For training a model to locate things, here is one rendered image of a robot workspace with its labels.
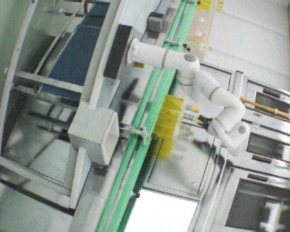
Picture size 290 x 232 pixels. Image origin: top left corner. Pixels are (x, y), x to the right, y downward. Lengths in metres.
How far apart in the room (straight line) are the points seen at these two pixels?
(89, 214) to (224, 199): 0.76
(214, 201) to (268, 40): 5.54
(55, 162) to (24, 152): 0.23
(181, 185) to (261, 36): 5.55
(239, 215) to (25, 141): 1.34
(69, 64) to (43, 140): 0.47
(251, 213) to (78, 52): 1.38
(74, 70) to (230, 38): 5.11
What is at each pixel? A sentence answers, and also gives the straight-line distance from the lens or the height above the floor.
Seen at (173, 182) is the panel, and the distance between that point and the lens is 2.04.
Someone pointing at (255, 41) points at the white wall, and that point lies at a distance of 7.11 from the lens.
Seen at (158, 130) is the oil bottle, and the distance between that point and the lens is 2.00.
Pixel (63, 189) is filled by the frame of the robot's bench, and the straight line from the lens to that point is 1.86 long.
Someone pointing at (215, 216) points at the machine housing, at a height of 1.44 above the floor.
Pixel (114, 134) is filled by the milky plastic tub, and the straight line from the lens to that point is 1.86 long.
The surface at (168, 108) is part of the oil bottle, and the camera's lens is 2.06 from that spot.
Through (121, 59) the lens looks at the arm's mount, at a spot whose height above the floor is 0.81.
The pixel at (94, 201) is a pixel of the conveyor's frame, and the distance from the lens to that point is 1.81.
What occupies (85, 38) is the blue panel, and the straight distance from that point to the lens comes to 2.27.
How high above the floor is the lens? 1.22
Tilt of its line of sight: 9 degrees down
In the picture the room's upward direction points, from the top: 106 degrees clockwise
